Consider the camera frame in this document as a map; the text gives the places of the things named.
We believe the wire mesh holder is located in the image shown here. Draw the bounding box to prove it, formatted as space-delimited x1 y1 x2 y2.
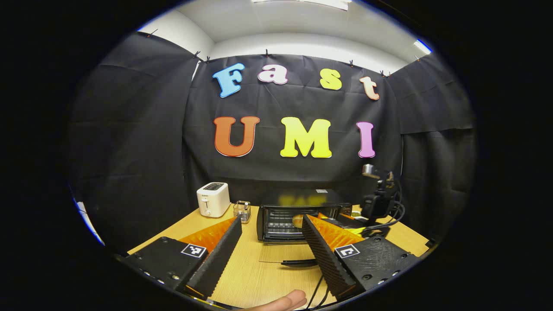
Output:
233 201 251 223

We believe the white toaster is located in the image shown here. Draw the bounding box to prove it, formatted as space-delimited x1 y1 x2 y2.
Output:
197 182 231 218

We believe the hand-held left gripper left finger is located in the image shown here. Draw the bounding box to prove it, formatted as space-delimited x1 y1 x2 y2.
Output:
116 216 243 300

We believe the long ceiling light panel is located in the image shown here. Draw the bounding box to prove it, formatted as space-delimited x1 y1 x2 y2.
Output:
253 0 353 11

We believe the black backdrop cloth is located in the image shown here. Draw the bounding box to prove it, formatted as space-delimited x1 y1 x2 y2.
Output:
67 31 478 255

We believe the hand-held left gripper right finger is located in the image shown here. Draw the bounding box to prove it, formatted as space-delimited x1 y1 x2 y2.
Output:
301 213 423 302

